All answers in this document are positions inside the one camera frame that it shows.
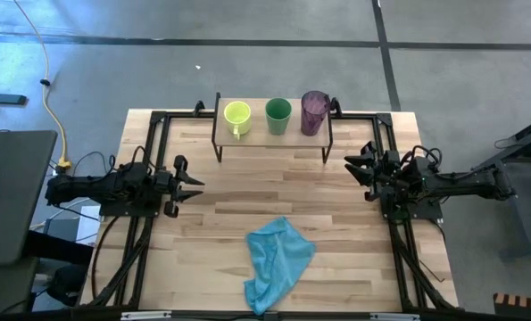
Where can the black flat floor bar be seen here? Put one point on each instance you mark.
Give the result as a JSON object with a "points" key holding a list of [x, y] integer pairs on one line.
{"points": [[2, 99]]}

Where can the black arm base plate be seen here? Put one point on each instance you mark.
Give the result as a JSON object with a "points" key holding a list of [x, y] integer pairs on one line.
{"points": [[126, 211], [421, 211]]}

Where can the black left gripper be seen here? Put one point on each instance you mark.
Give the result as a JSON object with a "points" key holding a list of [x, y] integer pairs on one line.
{"points": [[164, 185]]}

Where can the wooden shelf with black legs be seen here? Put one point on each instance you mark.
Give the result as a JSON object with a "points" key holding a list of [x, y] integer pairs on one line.
{"points": [[256, 138]]}

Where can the yellow-green mug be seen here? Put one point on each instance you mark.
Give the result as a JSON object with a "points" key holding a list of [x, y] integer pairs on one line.
{"points": [[238, 118]]}

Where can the green plastic cup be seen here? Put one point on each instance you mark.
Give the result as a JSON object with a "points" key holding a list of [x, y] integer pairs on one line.
{"points": [[278, 116]]}

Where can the black rounded bag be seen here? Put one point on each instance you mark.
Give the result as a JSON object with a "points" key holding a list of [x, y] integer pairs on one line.
{"points": [[66, 285]]}

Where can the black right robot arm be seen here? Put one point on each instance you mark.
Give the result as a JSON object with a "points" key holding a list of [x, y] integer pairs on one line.
{"points": [[470, 183]]}

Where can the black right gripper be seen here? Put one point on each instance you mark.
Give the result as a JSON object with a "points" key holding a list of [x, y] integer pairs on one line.
{"points": [[392, 171]]}

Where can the dark side desk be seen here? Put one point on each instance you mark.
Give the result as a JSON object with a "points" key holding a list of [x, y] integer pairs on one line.
{"points": [[528, 209]]}

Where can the grey desk top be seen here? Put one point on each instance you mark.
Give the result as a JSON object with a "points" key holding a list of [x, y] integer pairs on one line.
{"points": [[10, 191]]}

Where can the purple faceted tumbler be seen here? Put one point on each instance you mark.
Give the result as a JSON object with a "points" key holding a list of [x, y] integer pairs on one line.
{"points": [[314, 113]]}

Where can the orange black striped block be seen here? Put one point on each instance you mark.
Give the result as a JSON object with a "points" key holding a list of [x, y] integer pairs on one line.
{"points": [[521, 305]]}

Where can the blue microfiber cloth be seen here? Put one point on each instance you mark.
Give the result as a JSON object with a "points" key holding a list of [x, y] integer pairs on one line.
{"points": [[276, 258]]}

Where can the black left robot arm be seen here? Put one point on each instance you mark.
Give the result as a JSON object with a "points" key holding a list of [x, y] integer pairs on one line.
{"points": [[95, 187]]}

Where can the silver frame bracket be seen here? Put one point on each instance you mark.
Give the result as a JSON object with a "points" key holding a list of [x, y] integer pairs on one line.
{"points": [[144, 315], [394, 316]]}

